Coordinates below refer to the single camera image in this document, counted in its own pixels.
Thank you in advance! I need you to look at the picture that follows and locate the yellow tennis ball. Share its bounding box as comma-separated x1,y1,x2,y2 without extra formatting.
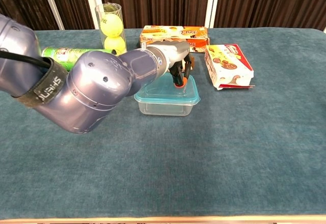
100,14,124,37
104,35,126,51

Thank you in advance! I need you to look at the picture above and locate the clear tennis ball tube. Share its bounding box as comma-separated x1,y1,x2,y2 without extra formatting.
95,3,128,57

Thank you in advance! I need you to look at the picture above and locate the teal tablecloth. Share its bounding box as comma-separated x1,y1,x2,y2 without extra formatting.
0,27,326,219

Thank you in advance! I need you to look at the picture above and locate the black velcro cable strap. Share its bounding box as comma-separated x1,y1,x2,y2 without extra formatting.
11,57,69,107

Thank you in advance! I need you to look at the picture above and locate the green chips can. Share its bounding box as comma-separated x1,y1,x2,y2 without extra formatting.
41,47,118,72

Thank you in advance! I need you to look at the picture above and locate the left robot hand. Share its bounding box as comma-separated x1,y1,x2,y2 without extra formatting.
147,40,193,89

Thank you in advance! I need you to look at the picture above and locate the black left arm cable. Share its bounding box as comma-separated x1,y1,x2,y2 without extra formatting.
0,50,51,68

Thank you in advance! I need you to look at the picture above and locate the clear plastic food container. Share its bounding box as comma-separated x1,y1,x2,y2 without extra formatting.
136,77,198,117

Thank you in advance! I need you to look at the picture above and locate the red white cookie box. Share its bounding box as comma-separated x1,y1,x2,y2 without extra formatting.
204,44,255,91

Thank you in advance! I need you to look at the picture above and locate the dark brown pleated curtain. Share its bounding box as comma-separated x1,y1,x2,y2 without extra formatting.
0,0,326,31

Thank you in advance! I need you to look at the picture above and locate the blue plastic container lid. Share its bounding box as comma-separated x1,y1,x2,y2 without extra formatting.
134,75,201,105

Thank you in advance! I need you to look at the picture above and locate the long orange biscuit box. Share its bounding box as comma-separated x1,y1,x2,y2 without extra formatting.
139,25,210,53

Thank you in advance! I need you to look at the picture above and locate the thin grey frame post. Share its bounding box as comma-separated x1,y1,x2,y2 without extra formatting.
39,0,65,31

